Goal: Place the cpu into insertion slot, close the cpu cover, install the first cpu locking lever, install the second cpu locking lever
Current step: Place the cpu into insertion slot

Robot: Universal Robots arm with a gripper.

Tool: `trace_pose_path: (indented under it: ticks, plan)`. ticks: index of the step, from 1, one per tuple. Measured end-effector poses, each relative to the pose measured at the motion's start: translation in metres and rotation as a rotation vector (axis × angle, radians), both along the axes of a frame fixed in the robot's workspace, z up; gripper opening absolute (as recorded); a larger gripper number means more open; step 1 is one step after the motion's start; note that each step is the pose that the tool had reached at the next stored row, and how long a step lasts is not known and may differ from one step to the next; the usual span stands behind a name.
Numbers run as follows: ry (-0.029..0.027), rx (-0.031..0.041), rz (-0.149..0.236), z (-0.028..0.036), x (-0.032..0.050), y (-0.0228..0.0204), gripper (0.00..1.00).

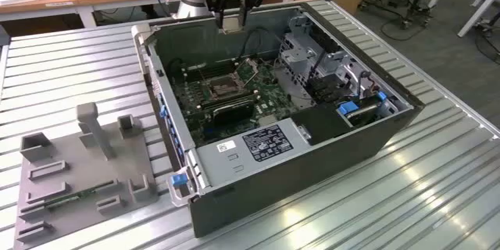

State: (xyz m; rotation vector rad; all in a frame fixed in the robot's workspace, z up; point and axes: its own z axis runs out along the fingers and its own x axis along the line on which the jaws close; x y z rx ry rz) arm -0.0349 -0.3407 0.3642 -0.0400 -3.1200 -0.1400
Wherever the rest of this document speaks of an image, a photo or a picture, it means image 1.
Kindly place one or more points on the black PC case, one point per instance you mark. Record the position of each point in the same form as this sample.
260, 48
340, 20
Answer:
292, 188

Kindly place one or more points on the silver power supply unit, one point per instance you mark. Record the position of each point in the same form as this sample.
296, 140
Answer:
223, 168

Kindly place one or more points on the green motherboard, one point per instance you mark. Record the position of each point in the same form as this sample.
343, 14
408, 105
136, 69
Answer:
269, 97

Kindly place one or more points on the black RAM slot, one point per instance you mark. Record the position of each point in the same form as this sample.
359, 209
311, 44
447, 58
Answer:
212, 73
208, 68
228, 99

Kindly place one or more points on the green RAM stick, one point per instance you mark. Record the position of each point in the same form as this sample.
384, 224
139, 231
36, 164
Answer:
73, 195

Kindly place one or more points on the blue expansion slot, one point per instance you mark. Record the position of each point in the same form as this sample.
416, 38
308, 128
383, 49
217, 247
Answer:
211, 132

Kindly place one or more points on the silver CPU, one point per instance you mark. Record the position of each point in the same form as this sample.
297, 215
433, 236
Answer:
231, 27

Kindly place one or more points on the white table frame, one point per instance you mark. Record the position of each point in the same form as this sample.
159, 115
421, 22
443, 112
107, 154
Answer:
479, 13

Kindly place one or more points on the blue drive latch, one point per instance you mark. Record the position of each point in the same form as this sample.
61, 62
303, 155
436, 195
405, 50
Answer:
381, 96

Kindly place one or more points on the blue case latch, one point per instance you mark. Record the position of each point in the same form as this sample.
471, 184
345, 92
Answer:
177, 180

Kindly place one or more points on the CPU socket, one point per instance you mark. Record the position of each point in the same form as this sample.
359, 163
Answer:
224, 87

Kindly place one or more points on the silver drive cage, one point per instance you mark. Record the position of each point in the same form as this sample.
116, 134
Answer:
296, 54

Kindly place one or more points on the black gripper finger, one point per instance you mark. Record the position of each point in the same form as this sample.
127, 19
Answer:
219, 15
244, 10

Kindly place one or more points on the grey parts rack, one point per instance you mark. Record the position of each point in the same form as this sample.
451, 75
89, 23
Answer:
77, 174

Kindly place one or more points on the hard disk in blue carrier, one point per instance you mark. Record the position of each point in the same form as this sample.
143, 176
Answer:
347, 108

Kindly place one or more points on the black graphics card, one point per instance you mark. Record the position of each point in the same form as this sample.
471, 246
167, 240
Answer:
232, 113

